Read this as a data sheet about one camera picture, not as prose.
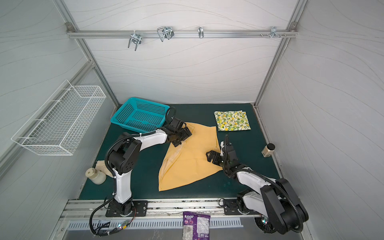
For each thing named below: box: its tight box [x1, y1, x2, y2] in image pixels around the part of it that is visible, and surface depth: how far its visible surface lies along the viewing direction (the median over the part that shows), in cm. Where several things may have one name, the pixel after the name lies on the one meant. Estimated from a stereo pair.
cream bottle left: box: [85, 167, 107, 185], surface depth 78 cm
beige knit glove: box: [95, 160, 114, 178], surface depth 90 cm
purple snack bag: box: [182, 211, 211, 240], surface depth 69 cm
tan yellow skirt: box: [158, 122, 223, 192], surface depth 90 cm
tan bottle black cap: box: [261, 143, 276, 158], surface depth 88 cm
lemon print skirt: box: [214, 110, 252, 132], surface depth 110 cm
